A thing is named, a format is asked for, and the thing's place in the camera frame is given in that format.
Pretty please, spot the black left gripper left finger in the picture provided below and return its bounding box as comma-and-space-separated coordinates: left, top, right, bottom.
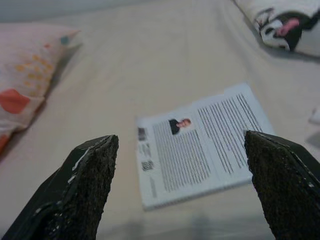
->
0, 134, 120, 240

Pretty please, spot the white printed booklet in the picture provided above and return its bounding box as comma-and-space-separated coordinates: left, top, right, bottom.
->
136, 82, 276, 211

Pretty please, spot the cream cartoon print blanket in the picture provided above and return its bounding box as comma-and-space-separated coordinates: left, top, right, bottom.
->
234, 0, 320, 57

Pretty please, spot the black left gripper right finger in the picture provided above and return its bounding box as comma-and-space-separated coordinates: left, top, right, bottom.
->
243, 129, 320, 240

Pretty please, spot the beige sheeted bed mattress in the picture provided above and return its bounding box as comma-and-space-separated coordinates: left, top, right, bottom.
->
0, 0, 320, 240

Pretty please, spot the pink floral pillow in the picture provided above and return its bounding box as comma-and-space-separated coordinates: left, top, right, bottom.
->
0, 21, 82, 161

